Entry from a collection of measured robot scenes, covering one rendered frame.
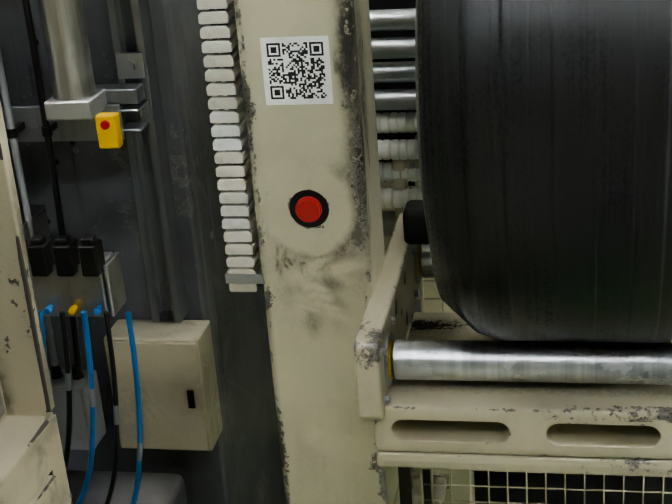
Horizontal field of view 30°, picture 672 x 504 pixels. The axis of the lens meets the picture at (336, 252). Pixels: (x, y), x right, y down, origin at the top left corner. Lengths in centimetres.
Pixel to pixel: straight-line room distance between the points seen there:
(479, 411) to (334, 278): 23
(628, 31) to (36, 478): 74
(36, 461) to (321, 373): 36
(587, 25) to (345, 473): 69
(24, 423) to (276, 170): 39
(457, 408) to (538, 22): 46
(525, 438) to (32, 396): 53
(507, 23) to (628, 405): 47
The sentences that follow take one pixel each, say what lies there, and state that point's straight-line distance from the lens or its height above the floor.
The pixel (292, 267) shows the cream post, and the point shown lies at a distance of 145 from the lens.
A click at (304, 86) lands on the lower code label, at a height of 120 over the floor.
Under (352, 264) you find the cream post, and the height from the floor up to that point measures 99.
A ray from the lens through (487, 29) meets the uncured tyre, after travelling 113.
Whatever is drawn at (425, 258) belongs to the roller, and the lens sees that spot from 164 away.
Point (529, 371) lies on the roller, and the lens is 138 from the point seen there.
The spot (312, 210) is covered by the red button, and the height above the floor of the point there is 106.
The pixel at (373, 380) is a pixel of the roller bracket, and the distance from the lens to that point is 136.
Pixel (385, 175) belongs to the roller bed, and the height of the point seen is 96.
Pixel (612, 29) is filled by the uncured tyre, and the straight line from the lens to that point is 113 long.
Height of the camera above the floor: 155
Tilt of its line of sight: 22 degrees down
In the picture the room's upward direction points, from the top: 4 degrees counter-clockwise
